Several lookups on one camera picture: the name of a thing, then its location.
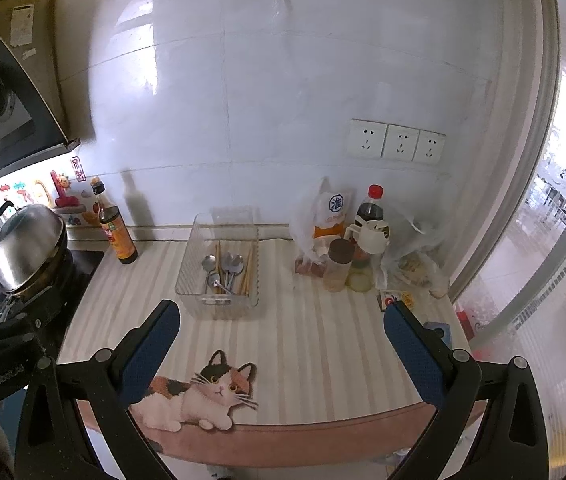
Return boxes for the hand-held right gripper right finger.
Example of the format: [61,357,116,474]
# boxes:
[384,300,550,480]

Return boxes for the small blue box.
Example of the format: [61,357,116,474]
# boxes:
[423,322,453,347]

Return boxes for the brown-capped clear jar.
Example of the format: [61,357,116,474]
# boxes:
[323,238,355,294]

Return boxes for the oil jug with white lid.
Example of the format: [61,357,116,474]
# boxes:
[344,217,390,294]

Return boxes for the clear plastic bag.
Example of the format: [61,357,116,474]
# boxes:
[382,209,452,299]

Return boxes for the clear plastic utensil container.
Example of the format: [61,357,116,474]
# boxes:
[174,206,261,309]

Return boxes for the black induction cooktop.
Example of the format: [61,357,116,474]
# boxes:
[23,249,106,356]

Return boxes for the black range hood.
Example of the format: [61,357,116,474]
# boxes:
[0,0,82,187]

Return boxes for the white wall outlet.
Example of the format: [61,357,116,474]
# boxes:
[382,123,420,162]
[412,129,447,165]
[346,118,387,159]

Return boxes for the colourful wall stickers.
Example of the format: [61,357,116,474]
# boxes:
[0,156,102,228]

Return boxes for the steel wok with lid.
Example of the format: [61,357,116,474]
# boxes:
[0,201,70,297]

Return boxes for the striped table mat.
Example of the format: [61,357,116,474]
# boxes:
[55,237,471,428]

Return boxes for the pink packet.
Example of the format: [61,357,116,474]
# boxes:
[295,257,327,278]

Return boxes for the cat shaped sticker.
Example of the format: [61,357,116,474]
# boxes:
[129,349,260,433]

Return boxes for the dark cola bottle red cap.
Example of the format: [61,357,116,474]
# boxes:
[355,184,390,241]

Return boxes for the white plastic bag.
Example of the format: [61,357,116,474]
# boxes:
[289,176,360,267]

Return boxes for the salt packet orange and white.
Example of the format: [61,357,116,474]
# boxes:
[313,187,352,239]

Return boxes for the red packet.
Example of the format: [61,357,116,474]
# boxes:
[455,304,477,342]

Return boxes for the metal spoon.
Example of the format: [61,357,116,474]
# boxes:
[229,255,244,293]
[201,255,218,293]
[220,253,235,292]

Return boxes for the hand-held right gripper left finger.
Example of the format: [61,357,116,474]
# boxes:
[13,299,182,480]

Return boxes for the soy sauce bottle orange label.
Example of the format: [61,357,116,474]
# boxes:
[90,176,138,266]

